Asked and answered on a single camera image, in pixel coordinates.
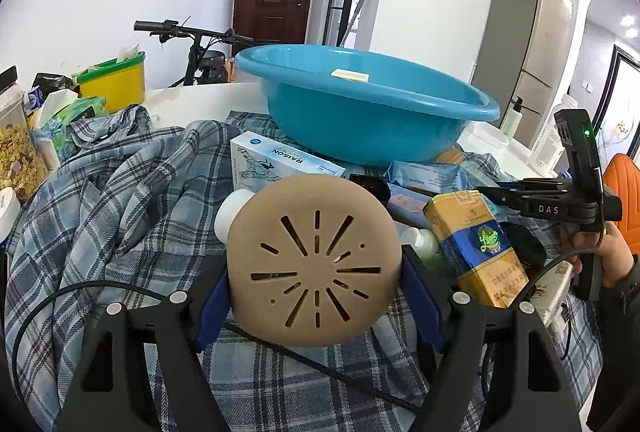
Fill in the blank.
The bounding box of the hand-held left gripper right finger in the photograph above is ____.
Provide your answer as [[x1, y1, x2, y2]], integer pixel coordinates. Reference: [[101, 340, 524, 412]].
[[400, 243, 583, 432]]

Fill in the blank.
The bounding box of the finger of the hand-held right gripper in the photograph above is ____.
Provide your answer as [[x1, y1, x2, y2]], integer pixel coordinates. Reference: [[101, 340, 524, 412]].
[[494, 179, 572, 196], [475, 187, 527, 216]]

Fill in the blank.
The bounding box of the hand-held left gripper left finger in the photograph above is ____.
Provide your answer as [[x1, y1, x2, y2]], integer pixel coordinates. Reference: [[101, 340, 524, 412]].
[[54, 257, 233, 432]]

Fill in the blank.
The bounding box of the beige round slotted disc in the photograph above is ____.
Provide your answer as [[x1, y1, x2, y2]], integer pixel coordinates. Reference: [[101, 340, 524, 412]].
[[226, 176, 402, 347]]

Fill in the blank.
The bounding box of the blue plastic basin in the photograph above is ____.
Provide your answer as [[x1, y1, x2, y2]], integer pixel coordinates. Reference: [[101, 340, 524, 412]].
[[234, 44, 501, 167]]

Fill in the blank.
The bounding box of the person's right forearm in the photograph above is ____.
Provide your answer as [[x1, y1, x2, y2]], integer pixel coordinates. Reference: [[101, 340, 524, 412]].
[[586, 252, 640, 432]]

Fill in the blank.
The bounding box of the person's right hand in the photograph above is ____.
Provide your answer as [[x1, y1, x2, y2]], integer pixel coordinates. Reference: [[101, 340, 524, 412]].
[[570, 223, 637, 289]]

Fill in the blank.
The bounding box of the clear plastic bottle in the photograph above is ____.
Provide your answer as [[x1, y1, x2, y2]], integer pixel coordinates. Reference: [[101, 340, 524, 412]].
[[529, 95, 576, 176]]

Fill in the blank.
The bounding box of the orange chair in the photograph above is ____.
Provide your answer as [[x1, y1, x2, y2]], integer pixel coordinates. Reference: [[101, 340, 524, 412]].
[[602, 153, 640, 204]]

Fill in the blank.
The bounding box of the yellow blue cigarette carton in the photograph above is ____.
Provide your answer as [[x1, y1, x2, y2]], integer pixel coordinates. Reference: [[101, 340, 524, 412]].
[[423, 191, 530, 309]]

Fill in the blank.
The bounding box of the small white green bottle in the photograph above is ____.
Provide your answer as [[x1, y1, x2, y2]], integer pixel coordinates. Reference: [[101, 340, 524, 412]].
[[400, 228, 444, 264]]

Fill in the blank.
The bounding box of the white plastic tray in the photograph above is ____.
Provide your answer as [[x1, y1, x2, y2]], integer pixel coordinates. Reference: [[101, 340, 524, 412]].
[[465, 123, 510, 148]]

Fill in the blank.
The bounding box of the white pump bottle black cap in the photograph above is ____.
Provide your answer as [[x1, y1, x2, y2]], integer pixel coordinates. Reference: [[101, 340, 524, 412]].
[[501, 97, 526, 137]]

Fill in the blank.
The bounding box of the blue wipes pack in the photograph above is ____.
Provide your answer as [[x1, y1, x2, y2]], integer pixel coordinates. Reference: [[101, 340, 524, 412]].
[[385, 159, 481, 194]]

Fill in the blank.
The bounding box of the white printed tissue packet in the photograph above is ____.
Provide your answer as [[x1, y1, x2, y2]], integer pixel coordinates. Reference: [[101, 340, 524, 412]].
[[525, 259, 574, 329]]

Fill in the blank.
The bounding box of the white cylindrical bottle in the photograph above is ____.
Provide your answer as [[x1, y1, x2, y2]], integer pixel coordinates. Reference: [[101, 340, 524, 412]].
[[215, 189, 256, 243]]

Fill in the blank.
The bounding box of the grey refrigerator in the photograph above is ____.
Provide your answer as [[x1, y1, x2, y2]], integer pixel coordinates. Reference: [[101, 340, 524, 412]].
[[472, 0, 576, 148]]

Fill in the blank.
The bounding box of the blue plaid shirt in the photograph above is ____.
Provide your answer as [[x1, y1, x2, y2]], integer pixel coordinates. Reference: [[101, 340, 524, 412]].
[[5, 105, 603, 432]]

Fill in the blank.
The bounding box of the white blue toothpaste box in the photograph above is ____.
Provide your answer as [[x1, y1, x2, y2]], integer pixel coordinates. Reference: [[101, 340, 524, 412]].
[[230, 135, 347, 193]]

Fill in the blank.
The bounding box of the white round jar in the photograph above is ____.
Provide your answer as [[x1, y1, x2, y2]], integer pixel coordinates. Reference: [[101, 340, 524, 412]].
[[0, 187, 21, 243]]

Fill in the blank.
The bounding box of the grey mop pole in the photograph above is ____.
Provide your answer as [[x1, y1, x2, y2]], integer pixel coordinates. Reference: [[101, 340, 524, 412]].
[[341, 0, 373, 47]]

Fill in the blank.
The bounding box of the green tissue pack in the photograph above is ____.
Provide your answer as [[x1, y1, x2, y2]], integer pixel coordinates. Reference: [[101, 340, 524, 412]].
[[40, 96, 108, 163]]

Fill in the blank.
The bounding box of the yellow bin with green lid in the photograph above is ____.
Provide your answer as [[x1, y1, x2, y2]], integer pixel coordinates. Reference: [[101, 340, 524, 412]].
[[76, 51, 147, 114]]

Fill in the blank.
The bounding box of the clear cereal jar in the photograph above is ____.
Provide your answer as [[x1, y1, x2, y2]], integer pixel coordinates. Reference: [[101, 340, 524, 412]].
[[0, 66, 50, 203]]

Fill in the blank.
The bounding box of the black bicycle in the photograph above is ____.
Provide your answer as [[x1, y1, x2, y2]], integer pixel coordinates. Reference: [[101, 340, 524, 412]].
[[133, 18, 261, 87]]

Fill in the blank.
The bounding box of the white crumpled tissue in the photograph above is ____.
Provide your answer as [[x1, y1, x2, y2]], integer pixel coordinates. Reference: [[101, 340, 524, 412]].
[[39, 88, 78, 123]]

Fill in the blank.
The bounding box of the black plastic bag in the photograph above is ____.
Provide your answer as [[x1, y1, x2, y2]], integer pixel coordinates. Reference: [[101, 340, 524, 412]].
[[32, 73, 80, 96]]

